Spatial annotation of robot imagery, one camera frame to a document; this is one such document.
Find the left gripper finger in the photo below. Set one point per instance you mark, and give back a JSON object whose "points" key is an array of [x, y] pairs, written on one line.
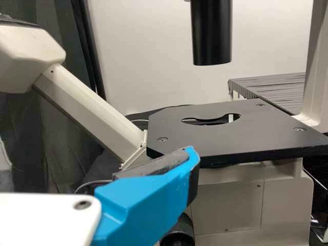
{"points": [[148, 200]]}

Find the cream microscope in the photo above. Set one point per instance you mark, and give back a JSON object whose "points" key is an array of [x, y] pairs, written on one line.
{"points": [[243, 133]]}

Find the black platform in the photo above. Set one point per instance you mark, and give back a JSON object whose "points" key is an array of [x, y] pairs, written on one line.
{"points": [[276, 89]]}

